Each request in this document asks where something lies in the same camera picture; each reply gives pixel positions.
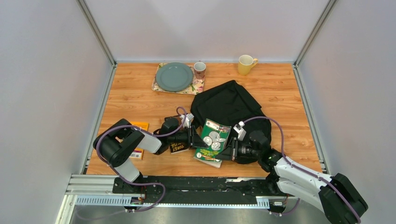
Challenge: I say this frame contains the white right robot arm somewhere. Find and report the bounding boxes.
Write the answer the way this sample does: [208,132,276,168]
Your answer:
[216,131,368,224]

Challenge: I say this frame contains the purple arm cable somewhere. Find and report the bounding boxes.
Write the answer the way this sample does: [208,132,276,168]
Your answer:
[95,106,189,214]
[242,116,362,224]

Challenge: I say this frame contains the black fabric student bag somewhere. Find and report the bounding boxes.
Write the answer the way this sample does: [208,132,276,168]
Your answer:
[190,80,272,147]

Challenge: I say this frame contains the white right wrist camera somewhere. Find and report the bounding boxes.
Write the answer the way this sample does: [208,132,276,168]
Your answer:
[233,121,246,141]

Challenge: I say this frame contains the orange paperback book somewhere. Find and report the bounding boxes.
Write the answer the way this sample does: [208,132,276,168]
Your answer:
[114,119,149,160]

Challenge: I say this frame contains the teal ceramic plate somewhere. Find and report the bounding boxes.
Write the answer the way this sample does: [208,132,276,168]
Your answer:
[155,62,194,92]

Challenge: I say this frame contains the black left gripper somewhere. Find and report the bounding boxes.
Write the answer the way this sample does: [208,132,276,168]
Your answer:
[168,126,209,150]

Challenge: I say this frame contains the floral serving tray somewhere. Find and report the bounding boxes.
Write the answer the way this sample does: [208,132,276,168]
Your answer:
[151,63,205,95]

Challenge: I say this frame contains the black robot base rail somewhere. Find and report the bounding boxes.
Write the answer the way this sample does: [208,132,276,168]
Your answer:
[112,176,286,205]

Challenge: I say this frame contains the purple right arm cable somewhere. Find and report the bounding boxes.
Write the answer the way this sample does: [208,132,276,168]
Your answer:
[242,116,362,224]

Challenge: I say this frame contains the brown patterned mug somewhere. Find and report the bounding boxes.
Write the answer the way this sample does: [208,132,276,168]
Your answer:
[193,61,206,79]

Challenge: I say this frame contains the green paperback book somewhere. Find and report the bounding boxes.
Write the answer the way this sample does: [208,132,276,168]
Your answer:
[194,119,231,168]

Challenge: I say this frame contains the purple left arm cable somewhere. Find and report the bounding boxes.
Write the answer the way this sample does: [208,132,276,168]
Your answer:
[95,106,189,214]

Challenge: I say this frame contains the yellow ceramic mug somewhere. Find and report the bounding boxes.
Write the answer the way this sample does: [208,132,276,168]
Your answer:
[238,55,258,75]

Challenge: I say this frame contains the black yellow storey treehouse book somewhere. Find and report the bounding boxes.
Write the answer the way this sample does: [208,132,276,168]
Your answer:
[169,142,189,154]

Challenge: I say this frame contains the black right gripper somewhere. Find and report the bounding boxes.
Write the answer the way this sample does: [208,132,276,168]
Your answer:
[215,138,261,163]

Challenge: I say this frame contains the aluminium frame post left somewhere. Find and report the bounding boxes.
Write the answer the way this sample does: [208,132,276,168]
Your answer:
[76,0,117,68]

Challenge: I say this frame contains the aluminium frame post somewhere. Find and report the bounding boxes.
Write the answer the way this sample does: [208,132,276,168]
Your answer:
[293,0,338,68]
[76,0,117,68]

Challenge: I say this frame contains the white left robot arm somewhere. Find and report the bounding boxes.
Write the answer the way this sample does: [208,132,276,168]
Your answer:
[93,115,208,194]

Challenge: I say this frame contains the aluminium frame post right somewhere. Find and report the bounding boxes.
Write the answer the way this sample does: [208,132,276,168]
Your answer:
[293,0,338,68]

